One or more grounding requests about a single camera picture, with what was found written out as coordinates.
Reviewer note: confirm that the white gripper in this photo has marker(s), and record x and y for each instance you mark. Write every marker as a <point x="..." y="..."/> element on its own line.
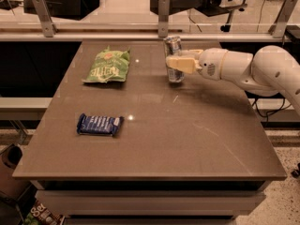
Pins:
<point x="210" y="64"/>

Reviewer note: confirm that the silver redbull can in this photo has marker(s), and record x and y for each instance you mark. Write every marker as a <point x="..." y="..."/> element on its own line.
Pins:
<point x="172" y="46"/>

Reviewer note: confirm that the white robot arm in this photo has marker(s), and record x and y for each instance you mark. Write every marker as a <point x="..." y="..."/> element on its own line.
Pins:
<point x="269" y="71"/>

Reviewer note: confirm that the green chip bag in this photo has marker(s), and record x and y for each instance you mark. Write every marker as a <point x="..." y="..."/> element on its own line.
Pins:
<point x="109" y="66"/>

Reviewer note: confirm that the blue snack bar wrapper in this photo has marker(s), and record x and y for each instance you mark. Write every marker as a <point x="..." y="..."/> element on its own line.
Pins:
<point x="99" y="125"/>

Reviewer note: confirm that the black box on floor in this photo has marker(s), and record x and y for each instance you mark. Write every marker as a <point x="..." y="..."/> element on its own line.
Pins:
<point x="62" y="0"/>

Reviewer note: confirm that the grey table drawer base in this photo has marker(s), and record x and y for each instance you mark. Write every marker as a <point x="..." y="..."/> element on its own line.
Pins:
<point x="144" y="203"/>

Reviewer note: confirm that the brown bin with hole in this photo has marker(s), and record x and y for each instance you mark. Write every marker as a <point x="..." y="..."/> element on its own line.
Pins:
<point x="9" y="159"/>

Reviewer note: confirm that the colourful snack box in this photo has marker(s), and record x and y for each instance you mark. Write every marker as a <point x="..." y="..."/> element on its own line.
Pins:
<point x="41" y="215"/>

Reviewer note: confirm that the middle metal rail bracket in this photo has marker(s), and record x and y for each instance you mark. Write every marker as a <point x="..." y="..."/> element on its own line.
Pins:
<point x="163" y="17"/>

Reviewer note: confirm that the metal rail bracket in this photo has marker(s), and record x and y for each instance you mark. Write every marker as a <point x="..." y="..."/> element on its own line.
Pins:
<point x="163" y="17"/>
<point x="277" y="29"/>
<point x="47" y="25"/>

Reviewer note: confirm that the right metal rail bracket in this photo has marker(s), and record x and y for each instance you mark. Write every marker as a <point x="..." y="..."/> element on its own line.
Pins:
<point x="277" y="29"/>

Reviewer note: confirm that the left metal rail bracket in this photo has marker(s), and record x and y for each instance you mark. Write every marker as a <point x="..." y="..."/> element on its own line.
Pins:
<point x="47" y="25"/>

